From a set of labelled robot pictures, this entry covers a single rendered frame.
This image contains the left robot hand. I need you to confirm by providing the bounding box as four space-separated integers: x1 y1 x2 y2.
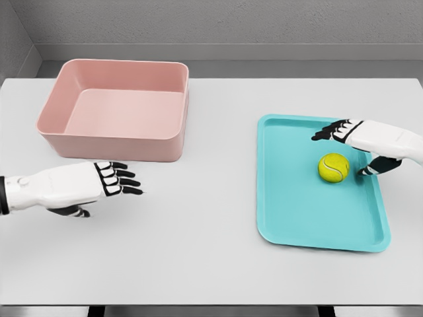
38 160 146 219

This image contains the yellow tennis ball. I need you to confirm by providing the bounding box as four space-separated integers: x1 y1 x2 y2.
317 152 350 184

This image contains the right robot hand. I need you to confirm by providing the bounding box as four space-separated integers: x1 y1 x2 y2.
311 119 418 177

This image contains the blue tray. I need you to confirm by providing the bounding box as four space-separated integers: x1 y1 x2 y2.
256 114 392 254

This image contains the pink basket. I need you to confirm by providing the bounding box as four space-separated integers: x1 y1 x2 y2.
35 58 190 164

